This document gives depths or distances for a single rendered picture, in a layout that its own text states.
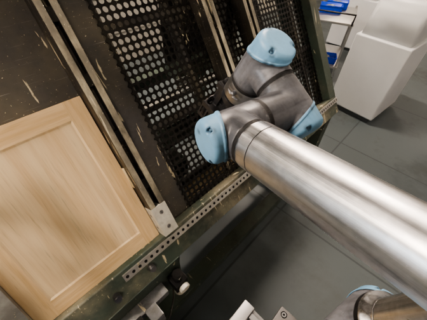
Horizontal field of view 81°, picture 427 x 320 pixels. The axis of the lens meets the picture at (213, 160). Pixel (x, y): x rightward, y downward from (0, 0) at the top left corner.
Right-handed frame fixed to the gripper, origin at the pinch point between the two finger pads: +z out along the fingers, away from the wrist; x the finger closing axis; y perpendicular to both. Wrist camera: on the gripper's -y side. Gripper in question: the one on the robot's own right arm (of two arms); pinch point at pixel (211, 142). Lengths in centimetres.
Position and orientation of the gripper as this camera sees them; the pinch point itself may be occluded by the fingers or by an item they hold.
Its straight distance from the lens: 72.0
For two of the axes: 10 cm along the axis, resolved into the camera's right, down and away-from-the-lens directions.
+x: -6.9, 5.0, -5.2
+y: -6.3, -7.7, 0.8
